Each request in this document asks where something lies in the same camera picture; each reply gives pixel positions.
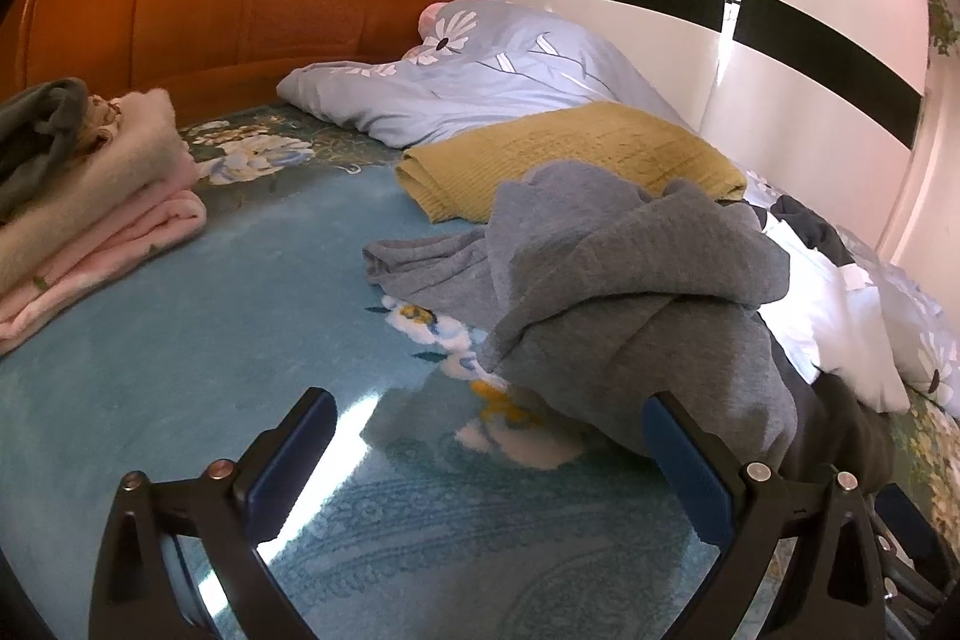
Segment white and black garment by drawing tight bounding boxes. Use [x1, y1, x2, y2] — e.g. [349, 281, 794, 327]
[739, 194, 912, 414]

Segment dark grey pants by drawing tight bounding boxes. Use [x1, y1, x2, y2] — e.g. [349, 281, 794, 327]
[772, 347, 897, 491]

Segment teal floral bed blanket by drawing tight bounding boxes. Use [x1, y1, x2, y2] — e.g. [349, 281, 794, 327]
[0, 100, 960, 640]

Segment yellow knitted blanket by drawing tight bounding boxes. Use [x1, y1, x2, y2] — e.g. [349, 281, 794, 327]
[395, 101, 749, 225]

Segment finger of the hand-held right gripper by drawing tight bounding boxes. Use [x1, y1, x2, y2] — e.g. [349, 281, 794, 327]
[874, 482, 942, 611]

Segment pink folded garment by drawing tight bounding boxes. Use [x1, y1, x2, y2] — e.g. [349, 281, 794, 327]
[0, 190, 209, 356]

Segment pink pillow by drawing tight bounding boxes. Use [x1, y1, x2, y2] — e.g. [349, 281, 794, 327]
[416, 1, 451, 41]

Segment floral patterned folded cloth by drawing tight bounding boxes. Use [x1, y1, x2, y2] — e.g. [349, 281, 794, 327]
[79, 94, 125, 154]

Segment light blue floral duvet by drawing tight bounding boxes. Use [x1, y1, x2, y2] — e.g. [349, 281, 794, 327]
[276, 0, 960, 420]

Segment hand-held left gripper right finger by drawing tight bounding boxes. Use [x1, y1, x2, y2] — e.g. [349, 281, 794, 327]
[641, 391, 912, 640]

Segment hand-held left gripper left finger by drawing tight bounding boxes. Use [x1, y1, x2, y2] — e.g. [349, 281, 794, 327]
[88, 387, 338, 640]

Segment grey sweatshirt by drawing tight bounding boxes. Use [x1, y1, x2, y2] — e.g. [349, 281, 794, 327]
[362, 162, 800, 461]

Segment dark grey folded garment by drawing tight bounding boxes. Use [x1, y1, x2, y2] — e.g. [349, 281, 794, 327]
[0, 77, 91, 221]

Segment stack of folded clothes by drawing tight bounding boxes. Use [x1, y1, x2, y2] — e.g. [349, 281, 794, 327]
[0, 87, 197, 296]

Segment floral wall decal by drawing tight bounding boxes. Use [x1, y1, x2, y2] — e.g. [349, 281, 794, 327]
[926, 0, 960, 58]

